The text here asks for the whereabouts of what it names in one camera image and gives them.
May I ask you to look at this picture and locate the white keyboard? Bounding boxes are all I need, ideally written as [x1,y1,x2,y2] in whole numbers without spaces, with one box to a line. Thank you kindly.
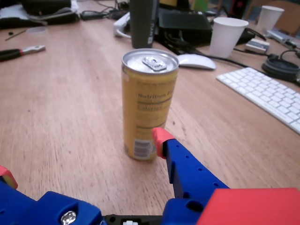
[216,67,300,135]

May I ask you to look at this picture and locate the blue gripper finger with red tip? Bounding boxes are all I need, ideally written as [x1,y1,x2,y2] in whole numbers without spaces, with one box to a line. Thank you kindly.
[0,165,104,225]
[151,127,230,200]

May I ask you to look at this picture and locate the white computer mouse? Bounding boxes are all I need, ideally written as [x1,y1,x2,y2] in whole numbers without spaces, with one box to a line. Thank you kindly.
[177,53,217,70]

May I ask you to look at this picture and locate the black charger brick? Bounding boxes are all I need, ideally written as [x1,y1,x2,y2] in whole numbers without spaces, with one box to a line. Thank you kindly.
[80,10,106,21]

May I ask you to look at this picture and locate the thin black desk cable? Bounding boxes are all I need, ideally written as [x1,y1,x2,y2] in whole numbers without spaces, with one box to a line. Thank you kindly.
[194,52,267,72]

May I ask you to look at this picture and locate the white power adapter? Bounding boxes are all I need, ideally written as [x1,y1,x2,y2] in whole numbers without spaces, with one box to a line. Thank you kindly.
[113,12,131,38]

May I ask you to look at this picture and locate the small white paper cup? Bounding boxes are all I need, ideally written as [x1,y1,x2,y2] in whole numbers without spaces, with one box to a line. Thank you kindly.
[256,6,285,32]

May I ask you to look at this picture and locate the large white paper cup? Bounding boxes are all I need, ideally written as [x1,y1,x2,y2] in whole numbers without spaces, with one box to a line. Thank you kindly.
[209,17,249,59]

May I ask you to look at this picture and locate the black bag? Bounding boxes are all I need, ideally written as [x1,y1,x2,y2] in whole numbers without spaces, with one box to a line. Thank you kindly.
[0,0,80,30]

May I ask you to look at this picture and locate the black cable coil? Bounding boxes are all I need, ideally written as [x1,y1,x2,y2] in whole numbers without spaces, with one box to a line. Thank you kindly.
[164,31,200,52]

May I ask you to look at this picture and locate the black flat box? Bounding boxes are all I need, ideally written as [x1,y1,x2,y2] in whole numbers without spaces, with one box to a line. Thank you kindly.
[158,11,213,46]

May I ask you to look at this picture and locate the white flat device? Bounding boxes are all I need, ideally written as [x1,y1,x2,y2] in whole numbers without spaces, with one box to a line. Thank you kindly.
[266,29,296,47]

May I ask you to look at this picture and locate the black red handled pliers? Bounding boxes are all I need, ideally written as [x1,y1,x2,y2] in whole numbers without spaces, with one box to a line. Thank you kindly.
[0,45,46,62]

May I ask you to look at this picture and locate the yellow drink can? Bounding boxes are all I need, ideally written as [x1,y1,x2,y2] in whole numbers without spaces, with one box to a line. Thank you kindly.
[121,48,180,161]

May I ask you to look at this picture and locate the small white blue box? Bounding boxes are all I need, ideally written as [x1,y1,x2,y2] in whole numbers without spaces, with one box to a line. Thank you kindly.
[245,38,270,53]

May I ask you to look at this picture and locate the black round stacked discs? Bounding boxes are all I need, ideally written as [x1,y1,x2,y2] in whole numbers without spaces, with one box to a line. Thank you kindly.
[262,57,300,83]

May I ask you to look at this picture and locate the dark grey tumbler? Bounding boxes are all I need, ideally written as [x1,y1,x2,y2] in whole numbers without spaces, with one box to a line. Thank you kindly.
[129,0,158,49]

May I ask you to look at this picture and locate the red wrist camera mount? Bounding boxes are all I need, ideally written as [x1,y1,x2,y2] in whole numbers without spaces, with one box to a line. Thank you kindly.
[196,187,300,225]

